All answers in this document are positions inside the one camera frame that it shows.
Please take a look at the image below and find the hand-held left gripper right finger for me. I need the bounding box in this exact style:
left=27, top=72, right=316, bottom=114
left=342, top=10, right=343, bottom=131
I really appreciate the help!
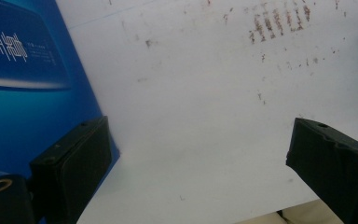
left=285, top=117, right=358, bottom=224

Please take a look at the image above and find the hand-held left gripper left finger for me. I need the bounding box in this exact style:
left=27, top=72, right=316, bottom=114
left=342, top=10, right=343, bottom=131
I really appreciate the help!
left=29, top=116, right=113, bottom=224

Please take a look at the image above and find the blue cardboard box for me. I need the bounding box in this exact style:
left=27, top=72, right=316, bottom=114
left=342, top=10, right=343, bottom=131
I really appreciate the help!
left=0, top=0, right=121, bottom=218

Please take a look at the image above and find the light wooden table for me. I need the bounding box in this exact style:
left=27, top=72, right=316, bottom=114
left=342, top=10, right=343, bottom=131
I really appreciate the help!
left=236, top=199, right=344, bottom=224

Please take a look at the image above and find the white sheet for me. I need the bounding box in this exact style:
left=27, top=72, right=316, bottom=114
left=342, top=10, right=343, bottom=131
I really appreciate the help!
left=55, top=0, right=358, bottom=224

